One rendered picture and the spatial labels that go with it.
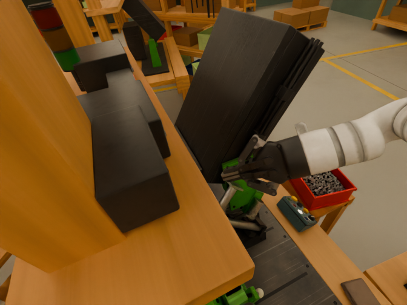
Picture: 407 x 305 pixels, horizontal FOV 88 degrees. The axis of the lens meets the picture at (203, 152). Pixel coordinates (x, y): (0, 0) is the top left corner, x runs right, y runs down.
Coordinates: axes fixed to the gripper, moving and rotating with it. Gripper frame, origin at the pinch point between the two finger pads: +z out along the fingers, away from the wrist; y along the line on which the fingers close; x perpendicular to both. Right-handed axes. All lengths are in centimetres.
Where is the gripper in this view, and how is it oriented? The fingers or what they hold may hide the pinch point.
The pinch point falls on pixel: (231, 173)
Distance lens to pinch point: 43.7
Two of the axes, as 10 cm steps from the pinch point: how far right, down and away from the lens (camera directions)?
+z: -8.8, 2.8, 3.8
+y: 3.7, 9.1, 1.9
